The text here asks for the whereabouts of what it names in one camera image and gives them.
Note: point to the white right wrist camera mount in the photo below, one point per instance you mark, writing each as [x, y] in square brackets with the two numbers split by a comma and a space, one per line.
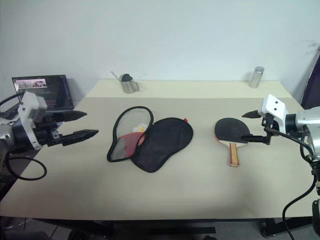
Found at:
[273, 107]

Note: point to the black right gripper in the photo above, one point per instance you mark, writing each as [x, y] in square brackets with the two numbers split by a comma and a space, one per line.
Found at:
[269, 120]

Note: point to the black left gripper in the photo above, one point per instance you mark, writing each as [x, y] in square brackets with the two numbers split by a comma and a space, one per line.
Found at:
[46, 136]

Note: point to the black table frame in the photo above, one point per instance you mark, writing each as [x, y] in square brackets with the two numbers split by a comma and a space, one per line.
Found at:
[150, 223]

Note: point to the silver metal canister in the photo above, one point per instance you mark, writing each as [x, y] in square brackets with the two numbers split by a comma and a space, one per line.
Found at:
[256, 78]

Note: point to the dark upright panel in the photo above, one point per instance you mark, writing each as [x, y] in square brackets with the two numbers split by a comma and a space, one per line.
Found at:
[313, 90]

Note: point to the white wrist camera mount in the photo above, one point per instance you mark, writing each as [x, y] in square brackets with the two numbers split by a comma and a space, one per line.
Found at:
[273, 107]
[30, 110]

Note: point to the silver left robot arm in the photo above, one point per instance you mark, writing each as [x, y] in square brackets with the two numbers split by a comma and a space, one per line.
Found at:
[5, 135]

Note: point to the steel watering can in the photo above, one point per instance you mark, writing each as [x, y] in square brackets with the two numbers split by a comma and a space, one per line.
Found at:
[128, 86]

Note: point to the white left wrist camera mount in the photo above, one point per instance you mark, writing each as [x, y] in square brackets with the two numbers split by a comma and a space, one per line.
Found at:
[30, 110]

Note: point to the black table tennis paddle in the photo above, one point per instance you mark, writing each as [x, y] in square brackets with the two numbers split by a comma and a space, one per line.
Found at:
[228, 130]

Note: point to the black open laptop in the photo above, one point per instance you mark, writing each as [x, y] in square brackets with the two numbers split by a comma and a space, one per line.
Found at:
[57, 92]

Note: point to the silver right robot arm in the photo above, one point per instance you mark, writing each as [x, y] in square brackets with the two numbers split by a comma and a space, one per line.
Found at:
[305, 120]

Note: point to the black mesh paddle case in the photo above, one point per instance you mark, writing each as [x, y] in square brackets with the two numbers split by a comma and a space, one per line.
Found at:
[162, 145]

